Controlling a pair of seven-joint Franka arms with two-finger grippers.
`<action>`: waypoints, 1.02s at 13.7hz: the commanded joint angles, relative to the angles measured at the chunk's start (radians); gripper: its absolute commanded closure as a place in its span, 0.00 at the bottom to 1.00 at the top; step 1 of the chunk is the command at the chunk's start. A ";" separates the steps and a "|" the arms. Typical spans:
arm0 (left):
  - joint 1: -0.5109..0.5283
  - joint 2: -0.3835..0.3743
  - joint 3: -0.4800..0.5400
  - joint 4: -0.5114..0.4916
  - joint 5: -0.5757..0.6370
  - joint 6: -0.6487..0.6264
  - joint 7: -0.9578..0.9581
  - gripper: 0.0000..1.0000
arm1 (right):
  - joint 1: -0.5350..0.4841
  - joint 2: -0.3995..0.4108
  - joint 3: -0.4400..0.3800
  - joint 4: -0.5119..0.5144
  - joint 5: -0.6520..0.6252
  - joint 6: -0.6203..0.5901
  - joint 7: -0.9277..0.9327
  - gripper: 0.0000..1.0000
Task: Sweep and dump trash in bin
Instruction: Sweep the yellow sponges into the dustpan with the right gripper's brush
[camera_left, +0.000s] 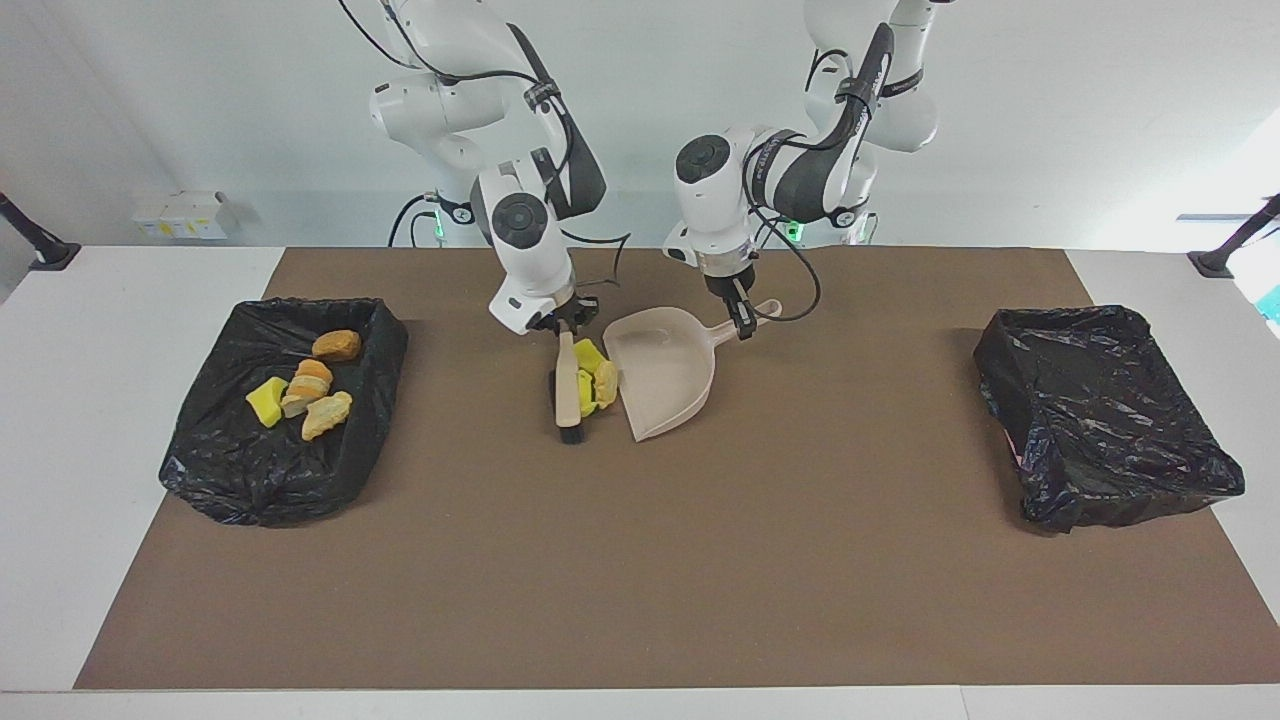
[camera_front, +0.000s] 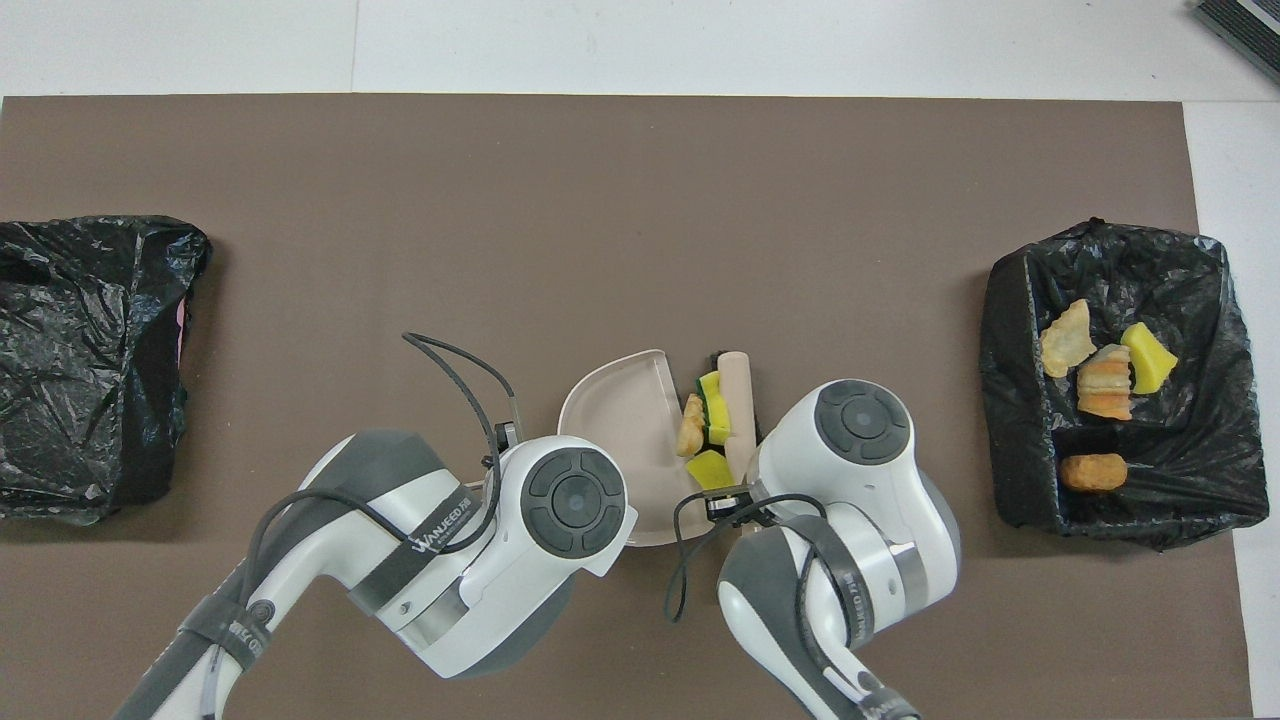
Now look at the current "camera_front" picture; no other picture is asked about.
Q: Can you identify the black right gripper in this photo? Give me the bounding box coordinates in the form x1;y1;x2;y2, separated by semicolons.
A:
706;485;763;519

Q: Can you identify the yellow sponge piece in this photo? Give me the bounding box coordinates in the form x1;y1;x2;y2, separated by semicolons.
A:
686;449;736;491
697;371;734;445
1120;322;1179;394

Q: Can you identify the pale round bread lump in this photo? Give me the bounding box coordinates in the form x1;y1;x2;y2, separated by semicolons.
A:
676;393;707;458

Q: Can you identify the beige brush with black bristles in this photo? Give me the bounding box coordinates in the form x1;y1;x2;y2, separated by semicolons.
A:
709;348;761;491

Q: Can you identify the beige plastic dustpan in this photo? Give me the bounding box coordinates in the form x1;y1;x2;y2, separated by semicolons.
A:
557;348;736;548

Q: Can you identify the brown round bun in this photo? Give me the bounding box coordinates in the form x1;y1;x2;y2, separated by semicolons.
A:
1060;453;1129;493

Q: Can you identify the croissant piece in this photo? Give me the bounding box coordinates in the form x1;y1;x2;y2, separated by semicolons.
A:
1040;298;1098;379

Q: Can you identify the striped orange bread roll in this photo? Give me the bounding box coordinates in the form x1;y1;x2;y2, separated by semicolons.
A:
1077;343;1134;421

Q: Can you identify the bin with black trash bag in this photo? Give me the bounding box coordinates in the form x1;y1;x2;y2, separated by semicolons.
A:
0;215;213;528
979;217;1270;551

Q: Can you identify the brown table mat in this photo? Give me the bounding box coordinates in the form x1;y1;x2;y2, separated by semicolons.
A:
0;94;1254;720

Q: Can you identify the dark grey ribbed device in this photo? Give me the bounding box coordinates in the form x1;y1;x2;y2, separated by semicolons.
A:
1193;0;1280;86

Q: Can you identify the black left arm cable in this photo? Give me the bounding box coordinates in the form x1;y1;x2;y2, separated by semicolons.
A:
240;332;523;601

